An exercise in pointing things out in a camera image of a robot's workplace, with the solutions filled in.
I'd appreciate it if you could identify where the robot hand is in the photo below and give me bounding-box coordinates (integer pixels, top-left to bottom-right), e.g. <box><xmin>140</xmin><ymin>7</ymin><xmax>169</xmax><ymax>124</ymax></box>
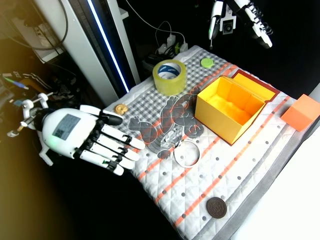
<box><xmin>208</xmin><ymin>0</ymin><xmax>273</xmax><ymax>50</ymax></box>
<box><xmin>40</xmin><ymin>104</ymin><xmax>146</xmax><ymax>177</ymax></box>

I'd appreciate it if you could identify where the yellow cardboard box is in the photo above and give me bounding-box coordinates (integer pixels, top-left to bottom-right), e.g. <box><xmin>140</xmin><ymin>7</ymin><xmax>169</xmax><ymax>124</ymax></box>
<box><xmin>194</xmin><ymin>69</ymin><xmax>281</xmax><ymax>146</ymax></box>

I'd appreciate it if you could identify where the green round cap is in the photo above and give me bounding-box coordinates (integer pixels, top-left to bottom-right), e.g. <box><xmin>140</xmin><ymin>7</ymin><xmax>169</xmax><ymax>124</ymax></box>
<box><xmin>200</xmin><ymin>57</ymin><xmax>215</xmax><ymax>69</ymax></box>

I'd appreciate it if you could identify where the yellow toy biscuit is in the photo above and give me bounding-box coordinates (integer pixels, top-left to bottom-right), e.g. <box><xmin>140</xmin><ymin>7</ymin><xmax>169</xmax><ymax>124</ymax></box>
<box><xmin>114</xmin><ymin>103</ymin><xmax>128</xmax><ymax>116</ymax></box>

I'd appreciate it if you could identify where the white column with blue light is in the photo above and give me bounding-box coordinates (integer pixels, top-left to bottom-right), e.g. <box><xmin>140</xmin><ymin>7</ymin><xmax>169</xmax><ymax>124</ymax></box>
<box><xmin>33</xmin><ymin>0</ymin><xmax>141</xmax><ymax>101</ymax></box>

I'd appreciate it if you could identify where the orange block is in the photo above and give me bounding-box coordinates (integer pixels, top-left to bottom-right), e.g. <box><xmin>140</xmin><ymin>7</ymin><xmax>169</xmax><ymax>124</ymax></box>
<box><xmin>280</xmin><ymin>93</ymin><xmax>320</xmax><ymax>133</ymax></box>

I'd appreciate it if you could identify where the clear packing tape roll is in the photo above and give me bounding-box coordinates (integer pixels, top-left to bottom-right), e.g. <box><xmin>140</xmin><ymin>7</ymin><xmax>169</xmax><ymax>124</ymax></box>
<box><xmin>152</xmin><ymin>59</ymin><xmax>188</xmax><ymax>96</ymax></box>

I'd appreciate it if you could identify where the grey quilt with bear print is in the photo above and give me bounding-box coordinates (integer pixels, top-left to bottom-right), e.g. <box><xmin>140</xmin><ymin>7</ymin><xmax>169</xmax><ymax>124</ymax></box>
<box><xmin>102</xmin><ymin>44</ymin><xmax>312</xmax><ymax>240</ymax></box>

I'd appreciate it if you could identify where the brown sandwich cookie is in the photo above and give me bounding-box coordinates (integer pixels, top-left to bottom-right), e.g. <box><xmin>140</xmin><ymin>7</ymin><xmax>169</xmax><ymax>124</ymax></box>
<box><xmin>206</xmin><ymin>196</ymin><xmax>228</xmax><ymax>220</ymax></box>

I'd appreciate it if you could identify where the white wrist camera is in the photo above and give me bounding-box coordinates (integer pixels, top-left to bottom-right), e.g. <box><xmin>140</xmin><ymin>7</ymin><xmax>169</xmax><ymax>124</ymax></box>
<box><xmin>219</xmin><ymin>10</ymin><xmax>237</xmax><ymax>36</ymax></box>

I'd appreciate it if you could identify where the white cable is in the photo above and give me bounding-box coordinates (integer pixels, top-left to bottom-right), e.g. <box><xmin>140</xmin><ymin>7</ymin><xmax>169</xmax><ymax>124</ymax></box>
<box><xmin>124</xmin><ymin>0</ymin><xmax>187</xmax><ymax>48</ymax></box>

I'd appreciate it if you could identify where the black cable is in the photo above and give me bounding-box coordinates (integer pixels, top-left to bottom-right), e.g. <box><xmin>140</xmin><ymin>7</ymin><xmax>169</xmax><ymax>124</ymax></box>
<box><xmin>14</xmin><ymin>0</ymin><xmax>70</xmax><ymax>51</ymax></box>

